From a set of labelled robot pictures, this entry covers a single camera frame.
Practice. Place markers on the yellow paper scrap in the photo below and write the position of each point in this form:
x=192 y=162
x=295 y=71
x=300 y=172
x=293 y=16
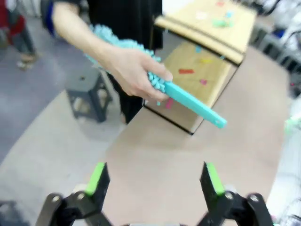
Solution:
x=205 y=61

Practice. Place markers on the magenta paper scrap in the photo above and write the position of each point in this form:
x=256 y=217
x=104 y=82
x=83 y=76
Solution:
x=168 y=103

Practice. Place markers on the large green paper scrap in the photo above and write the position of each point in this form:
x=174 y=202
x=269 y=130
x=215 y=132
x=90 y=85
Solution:
x=222 y=23

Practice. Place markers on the two-tier wooden shelf black frame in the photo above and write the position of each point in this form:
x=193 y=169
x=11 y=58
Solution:
x=237 y=35

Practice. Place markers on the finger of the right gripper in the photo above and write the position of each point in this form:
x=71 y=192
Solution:
x=292 y=123

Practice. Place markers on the person's right hand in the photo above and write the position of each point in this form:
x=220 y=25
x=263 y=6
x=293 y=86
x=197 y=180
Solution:
x=134 y=73

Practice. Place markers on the teal microfiber duster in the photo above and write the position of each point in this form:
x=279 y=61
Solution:
x=192 y=103

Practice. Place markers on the large white table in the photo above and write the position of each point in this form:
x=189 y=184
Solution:
x=289 y=164

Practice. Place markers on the person's right forearm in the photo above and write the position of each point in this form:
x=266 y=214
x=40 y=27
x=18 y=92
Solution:
x=80 y=30

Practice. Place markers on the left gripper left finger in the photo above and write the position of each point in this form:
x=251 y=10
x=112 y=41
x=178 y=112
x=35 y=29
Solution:
x=94 y=183

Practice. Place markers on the blue paper scrap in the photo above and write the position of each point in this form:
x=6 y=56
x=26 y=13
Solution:
x=198 y=49
x=228 y=14

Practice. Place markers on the white paper scrap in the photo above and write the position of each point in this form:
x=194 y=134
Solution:
x=201 y=15

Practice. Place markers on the person in red top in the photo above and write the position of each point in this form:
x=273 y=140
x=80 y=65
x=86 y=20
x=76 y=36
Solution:
x=14 y=21

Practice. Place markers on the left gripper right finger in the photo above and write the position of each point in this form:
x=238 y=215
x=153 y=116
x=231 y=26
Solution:
x=212 y=186

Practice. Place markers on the person in black clothes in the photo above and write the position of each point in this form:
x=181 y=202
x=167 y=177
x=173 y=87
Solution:
x=122 y=14

